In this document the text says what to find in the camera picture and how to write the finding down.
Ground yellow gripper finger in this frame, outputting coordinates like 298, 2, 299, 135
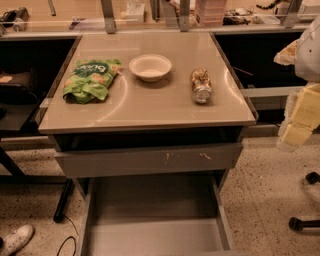
274, 40, 299, 66
276, 83, 320, 152

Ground orange soda can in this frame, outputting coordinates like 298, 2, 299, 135
190, 68, 213, 104

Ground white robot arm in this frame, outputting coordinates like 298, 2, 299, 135
274, 17, 320, 152

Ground open middle drawer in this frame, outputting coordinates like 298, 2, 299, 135
77, 173, 235, 256

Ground grey drawer cabinet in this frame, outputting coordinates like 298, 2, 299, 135
37, 31, 260, 181

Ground grey top drawer front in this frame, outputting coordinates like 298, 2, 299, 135
55, 143, 243, 178

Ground pink stacked trays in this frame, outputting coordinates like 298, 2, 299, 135
194, 0, 227, 27

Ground black office chair base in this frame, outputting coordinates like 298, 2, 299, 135
288, 171, 320, 233

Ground white paper bowl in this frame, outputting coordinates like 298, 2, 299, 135
129, 54, 172, 82

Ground white small box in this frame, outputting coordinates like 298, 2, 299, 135
125, 2, 145, 24

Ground green snack bag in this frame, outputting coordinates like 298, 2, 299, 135
63, 59, 121, 104

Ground black desk leg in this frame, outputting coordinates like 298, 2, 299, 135
53, 179, 74, 223

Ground white shoe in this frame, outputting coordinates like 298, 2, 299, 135
0, 224, 35, 256

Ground black floor cable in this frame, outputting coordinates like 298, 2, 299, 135
55, 215, 80, 256

